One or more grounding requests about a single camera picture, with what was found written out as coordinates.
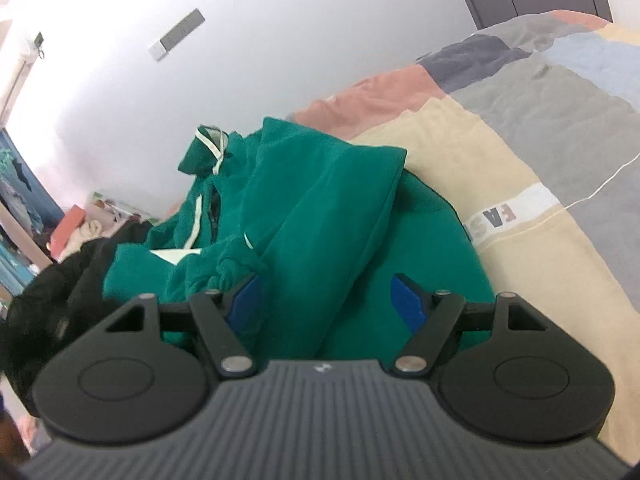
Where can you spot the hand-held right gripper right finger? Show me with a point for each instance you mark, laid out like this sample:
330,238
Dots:
407,300

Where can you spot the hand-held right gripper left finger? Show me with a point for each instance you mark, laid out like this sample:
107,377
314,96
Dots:
247,300

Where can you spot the green hoodie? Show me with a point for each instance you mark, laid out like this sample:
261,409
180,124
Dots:
340,240

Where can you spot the printed pillow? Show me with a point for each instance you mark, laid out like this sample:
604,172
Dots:
120,207

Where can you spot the cream plush cloth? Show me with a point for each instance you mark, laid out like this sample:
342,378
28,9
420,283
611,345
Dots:
85,240

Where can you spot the pink cushion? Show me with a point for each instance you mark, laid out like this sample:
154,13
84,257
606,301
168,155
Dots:
67,225

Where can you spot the black puffer jacket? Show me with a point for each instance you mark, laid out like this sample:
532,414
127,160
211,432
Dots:
50,300

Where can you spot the patchwork bed blanket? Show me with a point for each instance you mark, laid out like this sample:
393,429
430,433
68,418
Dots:
550,160

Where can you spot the black hanging sock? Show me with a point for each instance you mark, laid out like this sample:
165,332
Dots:
22,175

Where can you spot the white air conditioner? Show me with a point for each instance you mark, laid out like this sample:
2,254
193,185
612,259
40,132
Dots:
15,85

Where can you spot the grey wall socket panel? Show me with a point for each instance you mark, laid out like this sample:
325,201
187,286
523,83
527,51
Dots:
184,29

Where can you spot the small black wall box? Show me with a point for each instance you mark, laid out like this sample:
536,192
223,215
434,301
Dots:
39,37

